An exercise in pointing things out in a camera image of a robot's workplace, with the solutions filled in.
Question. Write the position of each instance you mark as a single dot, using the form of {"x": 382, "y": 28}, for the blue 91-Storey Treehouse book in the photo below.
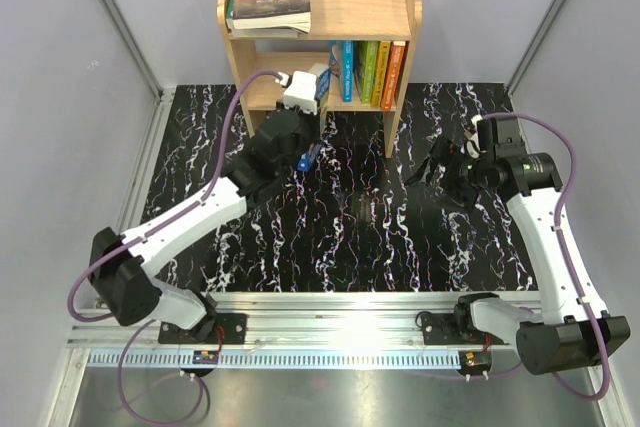
{"x": 307, "y": 159}

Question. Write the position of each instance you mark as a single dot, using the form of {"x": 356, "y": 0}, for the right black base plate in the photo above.
{"x": 440, "y": 329}

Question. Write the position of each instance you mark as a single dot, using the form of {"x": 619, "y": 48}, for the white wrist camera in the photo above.
{"x": 299, "y": 92}
{"x": 471, "y": 144}

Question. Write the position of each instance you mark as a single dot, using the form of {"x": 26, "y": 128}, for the purple 52-Storey Treehouse book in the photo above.
{"x": 265, "y": 33}

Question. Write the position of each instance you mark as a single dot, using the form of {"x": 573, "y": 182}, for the orange 78-Storey Treehouse book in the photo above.
{"x": 393, "y": 72}

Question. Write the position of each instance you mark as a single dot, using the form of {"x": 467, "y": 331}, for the slotted cable duct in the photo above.
{"x": 292, "y": 359}

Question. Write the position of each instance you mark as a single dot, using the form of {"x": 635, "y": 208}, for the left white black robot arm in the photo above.
{"x": 126, "y": 265}

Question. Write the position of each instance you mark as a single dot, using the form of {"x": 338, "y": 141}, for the light blue Treehouse book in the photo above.
{"x": 342, "y": 66}

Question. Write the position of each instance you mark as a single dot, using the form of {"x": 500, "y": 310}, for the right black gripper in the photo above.
{"x": 453, "y": 154}

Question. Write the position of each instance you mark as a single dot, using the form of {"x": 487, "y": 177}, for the green 65-Storey Treehouse book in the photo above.
{"x": 366, "y": 60}

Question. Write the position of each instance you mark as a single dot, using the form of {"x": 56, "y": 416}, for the wooden two-tier shelf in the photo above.
{"x": 392, "y": 20}

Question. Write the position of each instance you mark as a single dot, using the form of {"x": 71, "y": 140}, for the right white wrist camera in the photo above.
{"x": 471, "y": 144}

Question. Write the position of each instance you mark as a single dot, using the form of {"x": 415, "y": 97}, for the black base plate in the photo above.
{"x": 228, "y": 328}
{"x": 440, "y": 329}

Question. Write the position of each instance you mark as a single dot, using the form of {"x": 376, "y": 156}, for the black marble pattern mat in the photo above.
{"x": 351, "y": 224}

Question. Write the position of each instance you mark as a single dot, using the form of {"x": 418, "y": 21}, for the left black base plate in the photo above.
{"x": 228, "y": 328}

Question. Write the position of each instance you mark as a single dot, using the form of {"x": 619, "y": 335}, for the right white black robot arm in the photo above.
{"x": 574, "y": 328}

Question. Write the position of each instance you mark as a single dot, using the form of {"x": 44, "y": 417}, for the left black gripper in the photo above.
{"x": 314, "y": 122}

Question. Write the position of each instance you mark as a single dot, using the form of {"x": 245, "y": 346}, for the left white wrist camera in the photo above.
{"x": 299, "y": 92}

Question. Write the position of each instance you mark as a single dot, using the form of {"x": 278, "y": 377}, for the blue back-cover Treehouse book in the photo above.
{"x": 380, "y": 73}

